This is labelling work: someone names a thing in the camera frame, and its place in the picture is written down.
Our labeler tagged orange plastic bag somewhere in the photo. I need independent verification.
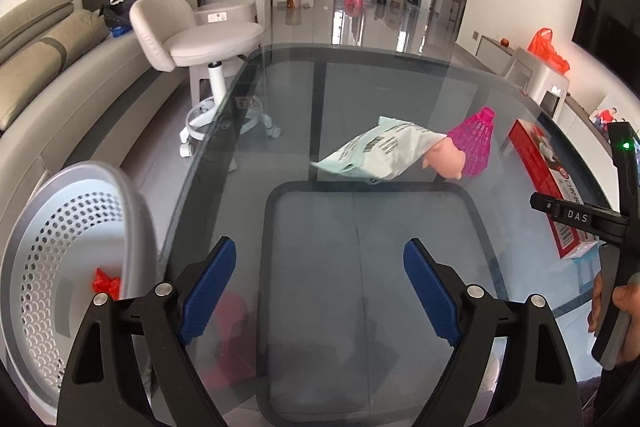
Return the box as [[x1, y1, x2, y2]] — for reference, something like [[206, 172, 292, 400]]
[[527, 28, 571, 75]]

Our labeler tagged pink pig toy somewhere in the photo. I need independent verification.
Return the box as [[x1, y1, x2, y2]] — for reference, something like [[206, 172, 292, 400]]
[[422, 138, 466, 180]]

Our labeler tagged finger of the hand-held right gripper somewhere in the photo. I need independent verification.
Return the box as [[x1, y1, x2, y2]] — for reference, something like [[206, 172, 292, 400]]
[[530, 192, 631, 240]]

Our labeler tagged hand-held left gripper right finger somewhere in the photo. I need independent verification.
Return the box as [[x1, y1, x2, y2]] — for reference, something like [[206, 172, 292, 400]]
[[402, 237, 583, 427]]

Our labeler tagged pink plastic shuttlecock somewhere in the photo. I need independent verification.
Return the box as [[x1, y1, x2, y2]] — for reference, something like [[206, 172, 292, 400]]
[[446, 106, 497, 178]]

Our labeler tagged grey fabric sofa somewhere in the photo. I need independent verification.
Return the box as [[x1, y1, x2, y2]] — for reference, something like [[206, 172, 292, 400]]
[[0, 0, 201, 258]]

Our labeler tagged pale green wipes packet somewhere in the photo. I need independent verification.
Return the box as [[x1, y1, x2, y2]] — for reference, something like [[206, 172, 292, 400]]
[[310, 116, 448, 185]]

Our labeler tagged person's right hand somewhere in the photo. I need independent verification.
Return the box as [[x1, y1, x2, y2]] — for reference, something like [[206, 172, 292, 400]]
[[587, 268, 640, 364]]

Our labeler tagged beige round ottoman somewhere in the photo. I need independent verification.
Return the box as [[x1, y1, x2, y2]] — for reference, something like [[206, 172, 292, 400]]
[[194, 1, 258, 28]]

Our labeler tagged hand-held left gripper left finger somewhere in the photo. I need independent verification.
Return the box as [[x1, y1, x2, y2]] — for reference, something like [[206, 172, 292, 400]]
[[57, 237, 238, 427]]

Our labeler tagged beige swivel stool with backrest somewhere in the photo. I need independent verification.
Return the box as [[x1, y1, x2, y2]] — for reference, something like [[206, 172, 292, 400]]
[[129, 0, 283, 158]]

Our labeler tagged small red decoration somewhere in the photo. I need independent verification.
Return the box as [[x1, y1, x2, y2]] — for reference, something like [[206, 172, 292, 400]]
[[591, 108, 620, 128]]

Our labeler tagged red and white carton box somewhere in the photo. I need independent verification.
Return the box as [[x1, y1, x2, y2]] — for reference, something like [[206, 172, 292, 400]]
[[507, 118, 601, 260]]

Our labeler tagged white low console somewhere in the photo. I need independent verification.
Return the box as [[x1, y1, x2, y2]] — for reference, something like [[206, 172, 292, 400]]
[[472, 32, 640, 142]]

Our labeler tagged red plastic bag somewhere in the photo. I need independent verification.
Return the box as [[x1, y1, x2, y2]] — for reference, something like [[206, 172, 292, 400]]
[[92, 268, 122, 297]]

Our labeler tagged black television screen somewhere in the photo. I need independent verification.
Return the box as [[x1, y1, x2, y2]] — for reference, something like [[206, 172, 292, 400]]
[[571, 0, 640, 68]]

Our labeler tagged white cube cabinet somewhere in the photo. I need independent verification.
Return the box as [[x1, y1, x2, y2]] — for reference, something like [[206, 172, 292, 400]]
[[502, 47, 571, 118]]

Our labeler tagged white perforated plastic basket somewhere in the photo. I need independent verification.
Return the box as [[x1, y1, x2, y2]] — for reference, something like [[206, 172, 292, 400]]
[[0, 161, 160, 418]]

